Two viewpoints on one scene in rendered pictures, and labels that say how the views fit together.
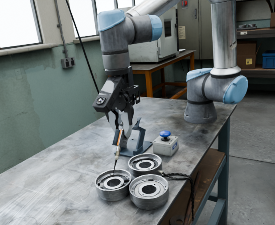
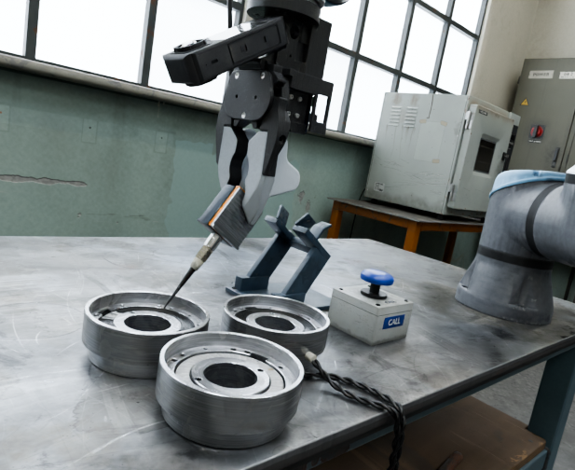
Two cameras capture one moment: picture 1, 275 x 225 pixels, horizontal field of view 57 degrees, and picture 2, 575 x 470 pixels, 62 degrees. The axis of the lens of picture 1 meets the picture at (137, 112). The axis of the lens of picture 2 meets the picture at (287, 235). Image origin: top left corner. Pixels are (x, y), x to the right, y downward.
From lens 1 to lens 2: 0.37 m
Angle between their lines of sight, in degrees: 16
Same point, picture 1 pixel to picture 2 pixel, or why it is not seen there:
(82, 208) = (11, 352)
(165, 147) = (362, 313)
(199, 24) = not seen: hidden behind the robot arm
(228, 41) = not seen: outside the picture
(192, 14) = (547, 158)
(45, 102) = (191, 215)
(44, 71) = (211, 157)
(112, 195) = (111, 347)
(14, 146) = not seen: hidden behind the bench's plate
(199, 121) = (496, 309)
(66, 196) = (11, 316)
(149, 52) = (431, 189)
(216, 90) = (571, 222)
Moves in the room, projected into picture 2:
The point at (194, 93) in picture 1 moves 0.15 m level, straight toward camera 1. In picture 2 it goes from (501, 227) to (492, 233)
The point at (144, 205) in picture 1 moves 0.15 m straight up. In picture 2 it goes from (177, 413) to (211, 183)
